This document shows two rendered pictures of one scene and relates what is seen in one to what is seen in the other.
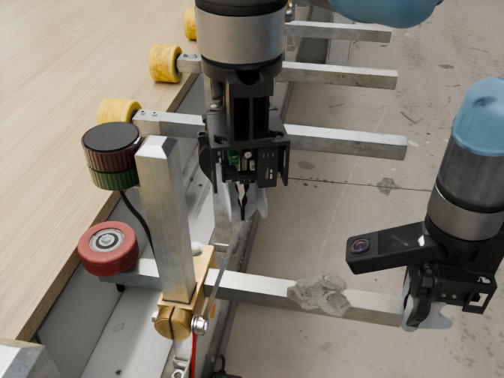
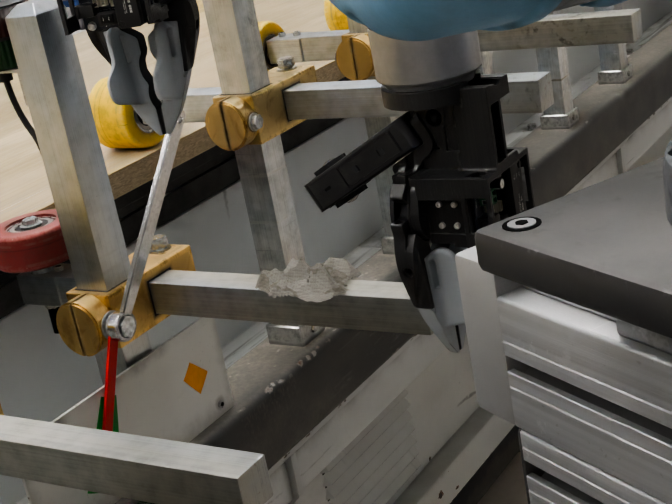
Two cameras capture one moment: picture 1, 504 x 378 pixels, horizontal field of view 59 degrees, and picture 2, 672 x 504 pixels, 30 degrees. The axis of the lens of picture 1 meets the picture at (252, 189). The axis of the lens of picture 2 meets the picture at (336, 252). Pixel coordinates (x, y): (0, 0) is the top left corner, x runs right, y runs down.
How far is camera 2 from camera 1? 0.70 m
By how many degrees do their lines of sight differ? 29
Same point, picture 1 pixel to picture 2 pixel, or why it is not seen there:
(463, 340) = not seen: outside the picture
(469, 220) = (389, 49)
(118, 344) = not seen: hidden behind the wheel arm
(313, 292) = (296, 280)
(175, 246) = (69, 168)
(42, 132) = (29, 149)
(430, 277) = (402, 184)
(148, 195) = (27, 80)
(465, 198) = not seen: hidden behind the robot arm
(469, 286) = (451, 185)
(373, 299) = (389, 288)
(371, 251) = (334, 163)
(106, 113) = (100, 92)
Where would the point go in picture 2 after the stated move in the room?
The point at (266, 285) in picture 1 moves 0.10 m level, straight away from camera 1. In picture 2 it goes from (237, 280) to (288, 237)
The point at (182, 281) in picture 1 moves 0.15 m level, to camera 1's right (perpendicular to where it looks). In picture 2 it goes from (90, 241) to (252, 233)
